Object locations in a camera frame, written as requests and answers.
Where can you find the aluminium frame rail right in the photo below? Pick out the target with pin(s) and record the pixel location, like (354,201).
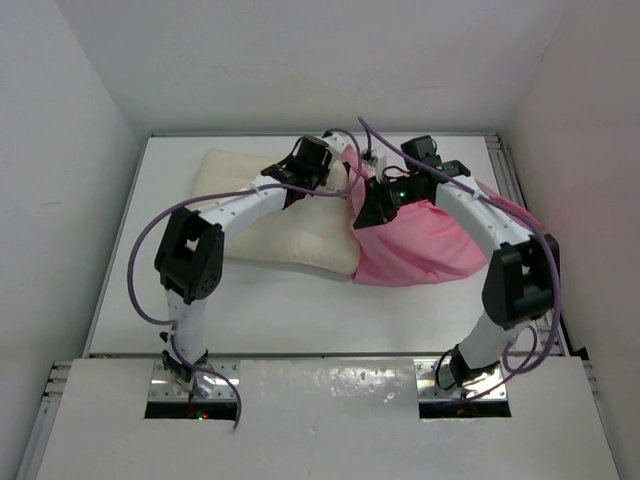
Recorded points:
(523,273)

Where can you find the white foam front board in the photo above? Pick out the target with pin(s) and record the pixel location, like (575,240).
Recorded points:
(304,419)

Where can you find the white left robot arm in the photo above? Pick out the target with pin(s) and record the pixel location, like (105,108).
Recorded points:
(190,256)

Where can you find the cream pillow with bear print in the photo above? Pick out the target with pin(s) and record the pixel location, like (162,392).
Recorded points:
(314,231)

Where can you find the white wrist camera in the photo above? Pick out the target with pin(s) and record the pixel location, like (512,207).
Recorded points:
(376,159)
(336,143)

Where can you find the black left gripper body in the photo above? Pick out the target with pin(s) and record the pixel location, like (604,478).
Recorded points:
(317,175)

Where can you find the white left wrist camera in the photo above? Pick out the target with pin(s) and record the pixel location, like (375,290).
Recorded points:
(336,143)

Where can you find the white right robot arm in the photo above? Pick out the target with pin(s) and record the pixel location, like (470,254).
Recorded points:
(490,225)

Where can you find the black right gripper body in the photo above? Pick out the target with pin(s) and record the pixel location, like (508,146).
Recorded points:
(387,197)

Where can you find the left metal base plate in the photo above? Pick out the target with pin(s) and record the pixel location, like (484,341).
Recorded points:
(165,387)

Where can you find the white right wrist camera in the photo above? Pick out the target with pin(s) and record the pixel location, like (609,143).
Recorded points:
(376,159)

